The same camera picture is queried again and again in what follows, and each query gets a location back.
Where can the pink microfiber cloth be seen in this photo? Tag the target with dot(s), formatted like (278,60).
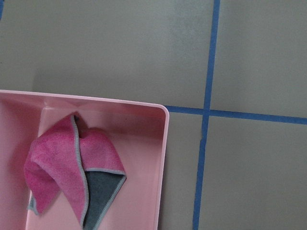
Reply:
(84,166)

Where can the pink plastic bin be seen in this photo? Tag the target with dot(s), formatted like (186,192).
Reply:
(137,130)

